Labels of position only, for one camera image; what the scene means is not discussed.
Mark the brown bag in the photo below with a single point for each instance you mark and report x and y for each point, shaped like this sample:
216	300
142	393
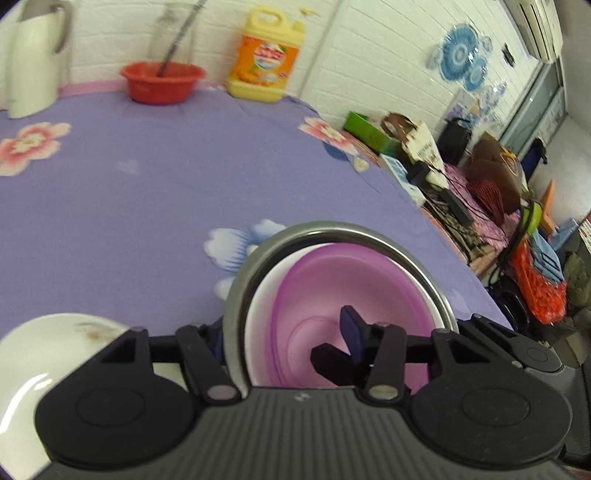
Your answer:
496	170

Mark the white plate with small print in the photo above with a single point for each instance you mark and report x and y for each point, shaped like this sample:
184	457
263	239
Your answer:
46	350

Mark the white electric kettle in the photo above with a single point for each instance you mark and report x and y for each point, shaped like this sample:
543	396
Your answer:
32	69

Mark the purple floral tablecloth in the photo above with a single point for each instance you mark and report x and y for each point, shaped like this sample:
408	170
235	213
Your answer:
161	184

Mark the purple plastic bowl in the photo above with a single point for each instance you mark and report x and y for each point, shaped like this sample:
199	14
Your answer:
323	286

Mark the light blue box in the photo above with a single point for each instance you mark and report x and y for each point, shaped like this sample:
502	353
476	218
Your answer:
399	173

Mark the orange mesh bag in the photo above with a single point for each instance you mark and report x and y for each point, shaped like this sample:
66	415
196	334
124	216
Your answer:
540	295

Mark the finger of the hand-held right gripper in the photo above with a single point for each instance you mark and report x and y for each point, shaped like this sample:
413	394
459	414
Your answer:
330	362

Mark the blue flower wall decals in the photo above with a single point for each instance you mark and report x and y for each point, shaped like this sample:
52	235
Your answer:
457	53

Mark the red striped cloth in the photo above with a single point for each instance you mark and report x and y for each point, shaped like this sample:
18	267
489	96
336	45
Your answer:
489	201

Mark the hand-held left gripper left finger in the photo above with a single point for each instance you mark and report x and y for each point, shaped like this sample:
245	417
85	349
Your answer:
217	344

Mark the red plastic basket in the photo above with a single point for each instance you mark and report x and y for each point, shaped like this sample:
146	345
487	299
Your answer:
157	90

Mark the clear glass with stick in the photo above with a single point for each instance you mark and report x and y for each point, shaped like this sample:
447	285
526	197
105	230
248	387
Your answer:
178	41

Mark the yellow detergent bottle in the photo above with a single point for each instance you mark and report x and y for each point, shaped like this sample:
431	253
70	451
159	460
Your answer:
263	64

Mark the clear glass jar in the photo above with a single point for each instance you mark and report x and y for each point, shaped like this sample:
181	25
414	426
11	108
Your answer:
161	37

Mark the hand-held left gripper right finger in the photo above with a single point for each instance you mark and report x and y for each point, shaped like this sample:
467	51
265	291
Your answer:
351	330

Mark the white air conditioner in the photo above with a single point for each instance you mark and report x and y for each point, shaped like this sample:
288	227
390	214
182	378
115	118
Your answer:
540	27

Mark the green box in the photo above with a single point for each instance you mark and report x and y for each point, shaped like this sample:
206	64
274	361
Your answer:
364	129

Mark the white printed tote bag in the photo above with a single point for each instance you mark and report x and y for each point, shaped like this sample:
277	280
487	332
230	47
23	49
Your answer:
425	147

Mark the pink printed cloth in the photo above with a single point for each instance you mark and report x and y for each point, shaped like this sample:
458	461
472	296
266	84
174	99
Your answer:
485	230

